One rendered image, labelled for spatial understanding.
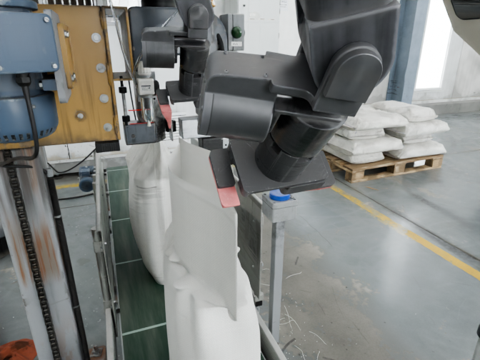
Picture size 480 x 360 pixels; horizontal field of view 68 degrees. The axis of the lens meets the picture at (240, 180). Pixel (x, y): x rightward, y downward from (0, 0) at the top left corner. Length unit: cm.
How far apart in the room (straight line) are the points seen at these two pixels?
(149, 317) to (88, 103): 75
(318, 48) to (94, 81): 75
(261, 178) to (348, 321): 160
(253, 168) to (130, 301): 110
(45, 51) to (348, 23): 55
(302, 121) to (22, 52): 51
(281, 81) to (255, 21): 447
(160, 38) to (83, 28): 29
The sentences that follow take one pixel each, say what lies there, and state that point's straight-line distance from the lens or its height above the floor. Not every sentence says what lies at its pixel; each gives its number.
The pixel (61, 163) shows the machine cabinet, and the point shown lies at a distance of 389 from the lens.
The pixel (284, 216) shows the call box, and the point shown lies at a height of 79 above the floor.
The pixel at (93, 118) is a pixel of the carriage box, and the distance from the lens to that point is 97.
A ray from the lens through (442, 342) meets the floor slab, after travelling 199.
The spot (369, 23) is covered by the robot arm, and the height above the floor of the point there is 127.
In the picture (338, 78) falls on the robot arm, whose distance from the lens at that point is 26.
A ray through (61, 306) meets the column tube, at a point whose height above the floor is 51.
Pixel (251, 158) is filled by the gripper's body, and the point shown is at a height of 114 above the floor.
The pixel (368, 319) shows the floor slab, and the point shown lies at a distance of 197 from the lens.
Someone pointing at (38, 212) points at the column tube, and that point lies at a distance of 111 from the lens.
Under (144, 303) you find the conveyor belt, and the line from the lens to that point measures 141.
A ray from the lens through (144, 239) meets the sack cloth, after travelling 141.
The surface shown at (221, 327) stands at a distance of 71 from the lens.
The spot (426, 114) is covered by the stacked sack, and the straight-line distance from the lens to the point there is 418.
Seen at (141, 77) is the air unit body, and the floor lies 118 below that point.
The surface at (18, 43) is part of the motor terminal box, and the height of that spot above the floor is 126.
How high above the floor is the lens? 126
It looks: 21 degrees down
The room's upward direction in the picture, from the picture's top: straight up
